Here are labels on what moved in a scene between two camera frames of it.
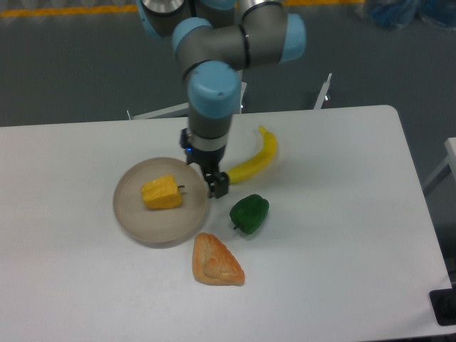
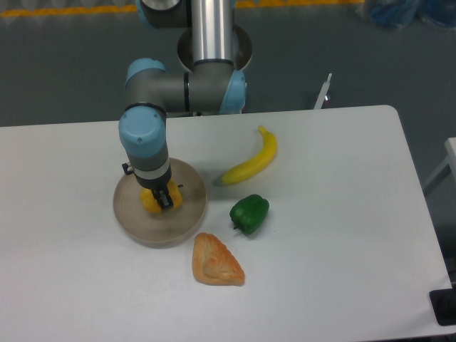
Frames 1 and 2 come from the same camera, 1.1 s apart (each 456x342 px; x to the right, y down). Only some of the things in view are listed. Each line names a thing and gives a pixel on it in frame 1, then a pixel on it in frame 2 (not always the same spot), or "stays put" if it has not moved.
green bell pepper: (249, 213) stays put
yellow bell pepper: (162, 193) stays put
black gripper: (209, 161) to (159, 184)
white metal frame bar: (319, 102) stays put
